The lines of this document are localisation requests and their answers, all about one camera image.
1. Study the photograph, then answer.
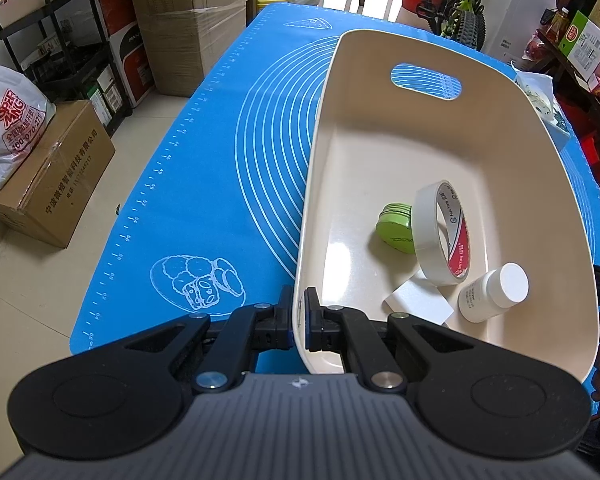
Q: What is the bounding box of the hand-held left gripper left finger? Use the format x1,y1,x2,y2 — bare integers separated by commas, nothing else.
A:
124,285,297,393

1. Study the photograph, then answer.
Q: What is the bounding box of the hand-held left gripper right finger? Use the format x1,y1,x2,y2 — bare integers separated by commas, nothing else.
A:
304,287,477,392

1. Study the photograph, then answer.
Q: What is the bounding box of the white pill bottle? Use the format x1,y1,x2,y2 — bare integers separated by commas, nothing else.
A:
457,262,530,324

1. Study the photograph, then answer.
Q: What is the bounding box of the green round tin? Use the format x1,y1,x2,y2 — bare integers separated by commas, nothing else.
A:
375,202,417,255

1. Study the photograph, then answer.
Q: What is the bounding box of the white tape roll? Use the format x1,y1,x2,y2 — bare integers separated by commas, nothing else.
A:
412,179,473,287

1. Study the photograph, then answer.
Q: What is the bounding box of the beige plastic basket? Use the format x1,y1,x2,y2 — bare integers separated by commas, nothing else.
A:
292,29,600,382

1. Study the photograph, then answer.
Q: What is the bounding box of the blue silicone baking mat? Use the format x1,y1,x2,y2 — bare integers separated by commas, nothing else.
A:
69,2,600,361

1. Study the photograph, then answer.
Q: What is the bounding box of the white floral tissue box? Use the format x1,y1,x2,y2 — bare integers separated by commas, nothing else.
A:
511,62,574,152

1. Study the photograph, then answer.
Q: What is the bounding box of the green and white box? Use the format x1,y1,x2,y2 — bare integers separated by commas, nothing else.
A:
559,10,600,87

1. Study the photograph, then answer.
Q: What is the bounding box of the brown cardboard box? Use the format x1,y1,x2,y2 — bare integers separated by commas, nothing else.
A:
0,100,117,250

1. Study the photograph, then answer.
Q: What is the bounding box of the taped cardboard box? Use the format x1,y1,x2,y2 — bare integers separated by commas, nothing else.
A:
139,0,247,99

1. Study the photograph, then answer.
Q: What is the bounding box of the white freezer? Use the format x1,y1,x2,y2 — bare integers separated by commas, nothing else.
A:
484,0,572,64

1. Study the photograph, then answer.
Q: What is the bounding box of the red and white box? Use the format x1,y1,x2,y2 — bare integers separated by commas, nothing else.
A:
96,0,157,109

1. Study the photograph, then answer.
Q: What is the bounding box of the green and black bicycle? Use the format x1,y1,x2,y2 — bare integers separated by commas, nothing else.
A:
416,0,489,52

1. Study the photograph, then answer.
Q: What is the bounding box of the white plastic bag red print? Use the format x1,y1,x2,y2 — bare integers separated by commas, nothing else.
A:
0,62,57,194

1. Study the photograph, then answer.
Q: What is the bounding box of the black shelf cart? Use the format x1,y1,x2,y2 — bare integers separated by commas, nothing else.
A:
0,0,134,137

